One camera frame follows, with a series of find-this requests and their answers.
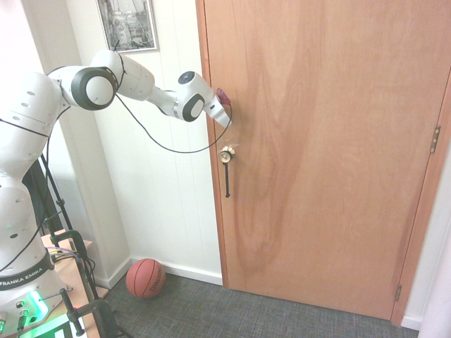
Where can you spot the printed fiducial marker sheet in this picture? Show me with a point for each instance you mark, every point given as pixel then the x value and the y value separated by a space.
pixel 56 331

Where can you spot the black rectangular object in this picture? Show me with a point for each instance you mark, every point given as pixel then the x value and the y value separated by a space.
pixel 37 197

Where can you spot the framed black-and-white picture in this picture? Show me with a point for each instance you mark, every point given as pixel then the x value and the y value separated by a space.
pixel 128 24

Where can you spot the large black screw clamp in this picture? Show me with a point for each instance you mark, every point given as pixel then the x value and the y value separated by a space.
pixel 102 313

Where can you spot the orange Spalding basketball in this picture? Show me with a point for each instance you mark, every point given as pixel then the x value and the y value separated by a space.
pixel 144 278

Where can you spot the small black bar clamp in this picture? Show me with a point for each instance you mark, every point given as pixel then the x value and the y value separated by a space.
pixel 72 313

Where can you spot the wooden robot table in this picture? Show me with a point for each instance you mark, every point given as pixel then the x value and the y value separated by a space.
pixel 70 278

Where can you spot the white baseboard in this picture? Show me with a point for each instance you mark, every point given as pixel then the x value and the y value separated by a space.
pixel 183 270

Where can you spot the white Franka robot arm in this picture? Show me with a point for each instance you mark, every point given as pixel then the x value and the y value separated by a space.
pixel 28 105

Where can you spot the brass door hinge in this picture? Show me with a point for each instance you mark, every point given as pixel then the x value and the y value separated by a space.
pixel 435 139
pixel 398 293

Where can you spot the black camera tripod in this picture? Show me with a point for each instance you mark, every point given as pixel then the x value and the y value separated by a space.
pixel 58 207

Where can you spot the brass door knob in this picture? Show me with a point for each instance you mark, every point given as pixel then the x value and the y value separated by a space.
pixel 227 155

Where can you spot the clear plastic tape piece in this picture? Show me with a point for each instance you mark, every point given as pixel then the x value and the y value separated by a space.
pixel 230 143

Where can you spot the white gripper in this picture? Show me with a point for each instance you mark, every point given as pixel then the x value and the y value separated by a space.
pixel 220 112

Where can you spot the red wrist camera mount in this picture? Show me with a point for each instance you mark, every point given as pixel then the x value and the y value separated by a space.
pixel 222 95

